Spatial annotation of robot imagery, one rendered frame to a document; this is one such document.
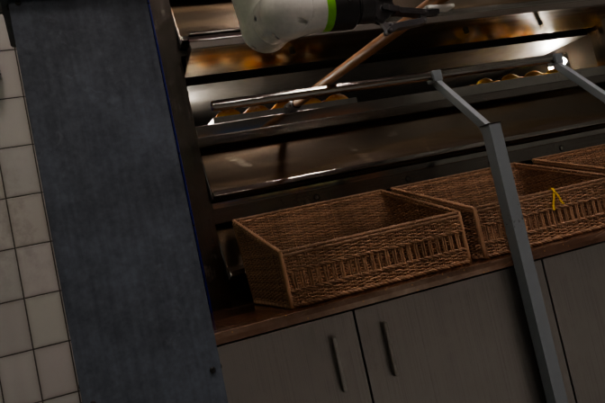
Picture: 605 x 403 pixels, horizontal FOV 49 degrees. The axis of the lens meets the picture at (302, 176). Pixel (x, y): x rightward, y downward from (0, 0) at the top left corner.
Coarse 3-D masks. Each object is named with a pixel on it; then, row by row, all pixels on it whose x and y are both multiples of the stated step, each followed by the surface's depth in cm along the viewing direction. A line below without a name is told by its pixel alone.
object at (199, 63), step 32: (320, 32) 222; (352, 32) 227; (416, 32) 241; (448, 32) 249; (480, 32) 258; (512, 32) 267; (544, 32) 277; (192, 64) 217; (224, 64) 223; (256, 64) 230; (288, 64) 237
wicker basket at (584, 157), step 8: (568, 152) 262; (576, 152) 263; (584, 152) 264; (592, 152) 266; (600, 152) 267; (536, 160) 255; (544, 160) 251; (552, 160) 259; (560, 160) 260; (568, 160) 261; (576, 160) 262; (584, 160) 263; (592, 160) 264; (600, 160) 265; (568, 168) 239; (576, 168) 235; (584, 168) 232; (592, 168) 228; (600, 168) 225
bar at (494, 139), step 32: (480, 64) 215; (512, 64) 218; (256, 96) 187; (288, 96) 191; (448, 96) 202; (480, 128) 190; (512, 192) 184; (512, 224) 182; (512, 256) 185; (544, 320) 181; (544, 352) 179; (544, 384) 182
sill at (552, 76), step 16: (512, 80) 263; (528, 80) 266; (544, 80) 268; (560, 80) 271; (400, 96) 245; (416, 96) 248; (432, 96) 250; (288, 112) 230; (304, 112) 232; (320, 112) 234; (336, 112) 236; (352, 112) 238; (208, 128) 220; (224, 128) 222; (240, 128) 224; (256, 128) 226
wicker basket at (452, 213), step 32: (384, 192) 230; (256, 224) 216; (288, 224) 219; (320, 224) 222; (352, 224) 225; (384, 224) 228; (416, 224) 184; (448, 224) 187; (256, 256) 195; (288, 256) 171; (320, 256) 174; (352, 256) 177; (384, 256) 180; (416, 256) 183; (448, 256) 186; (256, 288) 201; (288, 288) 170; (320, 288) 173; (352, 288) 175
